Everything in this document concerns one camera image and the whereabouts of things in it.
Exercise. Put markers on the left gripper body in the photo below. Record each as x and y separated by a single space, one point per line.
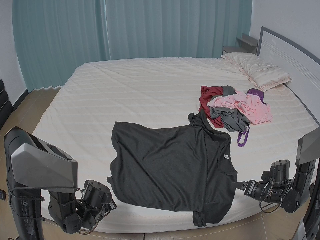
106 209

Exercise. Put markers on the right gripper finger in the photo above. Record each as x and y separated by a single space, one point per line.
240 185

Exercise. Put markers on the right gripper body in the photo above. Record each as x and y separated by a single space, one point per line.
258 190

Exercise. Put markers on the black T-shirt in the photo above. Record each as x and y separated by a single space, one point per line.
170 164

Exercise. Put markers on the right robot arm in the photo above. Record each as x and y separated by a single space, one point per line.
307 149

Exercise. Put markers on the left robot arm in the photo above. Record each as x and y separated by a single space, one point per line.
37 164

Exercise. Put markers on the bed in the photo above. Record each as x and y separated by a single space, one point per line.
125 89

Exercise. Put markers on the grey garment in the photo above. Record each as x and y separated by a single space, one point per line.
230 120

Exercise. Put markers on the pink garment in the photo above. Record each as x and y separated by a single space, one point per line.
255 109

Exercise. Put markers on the purple garment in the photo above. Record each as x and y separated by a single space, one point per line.
255 92

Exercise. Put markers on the dark red garment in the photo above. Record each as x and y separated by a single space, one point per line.
208 96

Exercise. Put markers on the cream pillow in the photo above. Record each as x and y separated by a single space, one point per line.
260 69

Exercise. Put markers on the grey bedside table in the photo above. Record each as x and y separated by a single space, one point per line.
247 40

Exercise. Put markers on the black chest of drawers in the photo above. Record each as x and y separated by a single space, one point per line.
5 104

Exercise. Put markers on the blue-green curtain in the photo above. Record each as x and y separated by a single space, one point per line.
175 19
62 34

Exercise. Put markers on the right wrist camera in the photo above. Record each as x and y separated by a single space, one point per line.
266 177

